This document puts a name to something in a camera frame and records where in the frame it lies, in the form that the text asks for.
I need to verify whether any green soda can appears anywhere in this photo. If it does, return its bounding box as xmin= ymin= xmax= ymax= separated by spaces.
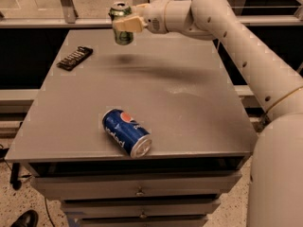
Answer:
xmin=109 ymin=1 xmax=134 ymax=45

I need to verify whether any black shoe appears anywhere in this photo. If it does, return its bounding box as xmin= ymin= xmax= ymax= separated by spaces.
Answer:
xmin=10 ymin=210 xmax=39 ymax=227

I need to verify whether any grey metal railing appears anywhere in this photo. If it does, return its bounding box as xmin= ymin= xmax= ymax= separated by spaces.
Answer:
xmin=0 ymin=0 xmax=303 ymax=28

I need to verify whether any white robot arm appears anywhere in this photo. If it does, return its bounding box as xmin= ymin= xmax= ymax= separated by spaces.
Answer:
xmin=113 ymin=0 xmax=303 ymax=227

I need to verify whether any blue pepsi can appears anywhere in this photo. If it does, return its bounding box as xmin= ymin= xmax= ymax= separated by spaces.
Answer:
xmin=102 ymin=109 xmax=152 ymax=158

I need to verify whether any grey drawer cabinet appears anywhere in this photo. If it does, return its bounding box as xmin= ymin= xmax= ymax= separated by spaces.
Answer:
xmin=7 ymin=29 xmax=257 ymax=227

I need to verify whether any black floor cable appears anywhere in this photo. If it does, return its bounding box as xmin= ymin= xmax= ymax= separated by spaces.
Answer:
xmin=43 ymin=198 xmax=55 ymax=227

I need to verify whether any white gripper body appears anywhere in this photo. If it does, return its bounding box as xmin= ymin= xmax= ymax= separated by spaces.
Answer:
xmin=143 ymin=0 xmax=168 ymax=34

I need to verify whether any black rxbar chocolate bar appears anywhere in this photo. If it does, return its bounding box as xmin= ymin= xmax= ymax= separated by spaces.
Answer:
xmin=57 ymin=46 xmax=93 ymax=71

